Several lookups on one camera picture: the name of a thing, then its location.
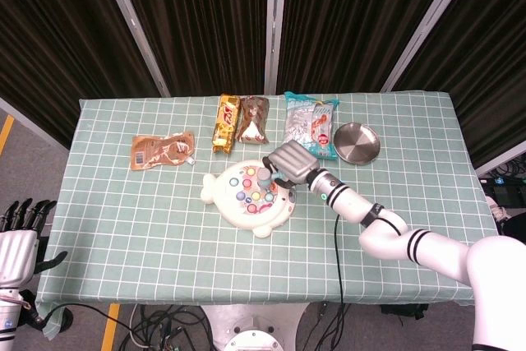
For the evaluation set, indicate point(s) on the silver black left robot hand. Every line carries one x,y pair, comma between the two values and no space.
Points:
16,252

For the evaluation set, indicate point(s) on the black power adapter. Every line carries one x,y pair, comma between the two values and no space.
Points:
404,310

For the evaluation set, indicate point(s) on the white partition bottom rail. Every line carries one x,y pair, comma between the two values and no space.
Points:
33,121
501,162

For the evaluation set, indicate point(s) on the gold snack pack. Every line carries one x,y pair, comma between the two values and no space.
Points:
225,125

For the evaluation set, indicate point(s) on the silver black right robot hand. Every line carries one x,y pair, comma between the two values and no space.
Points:
293,162

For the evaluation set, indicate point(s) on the green white checked tablecloth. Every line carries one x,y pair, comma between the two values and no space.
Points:
164,244

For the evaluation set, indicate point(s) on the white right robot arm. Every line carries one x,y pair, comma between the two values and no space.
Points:
411,244

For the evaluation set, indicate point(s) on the black equipment box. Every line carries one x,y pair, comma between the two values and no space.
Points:
503,190

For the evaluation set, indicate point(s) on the white fish-shaped toy board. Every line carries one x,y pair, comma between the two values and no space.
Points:
230,207

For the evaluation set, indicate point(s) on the round stainless steel plate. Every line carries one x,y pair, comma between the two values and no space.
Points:
356,143

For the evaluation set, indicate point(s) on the dark brown curtain panel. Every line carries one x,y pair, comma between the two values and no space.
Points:
205,18
53,38
349,18
493,59

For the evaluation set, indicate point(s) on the brown spout pouch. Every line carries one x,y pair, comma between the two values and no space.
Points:
160,151

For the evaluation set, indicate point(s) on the teal clear snack bag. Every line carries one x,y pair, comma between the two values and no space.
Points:
300,125

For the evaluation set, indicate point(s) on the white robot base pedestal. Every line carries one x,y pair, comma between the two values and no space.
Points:
255,326

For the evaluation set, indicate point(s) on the white partition post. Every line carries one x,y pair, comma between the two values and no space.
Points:
427,26
274,26
135,26

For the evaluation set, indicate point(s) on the brown snack pack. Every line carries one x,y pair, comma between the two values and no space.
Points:
251,121

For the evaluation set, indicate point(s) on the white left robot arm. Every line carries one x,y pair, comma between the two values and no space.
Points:
7,318

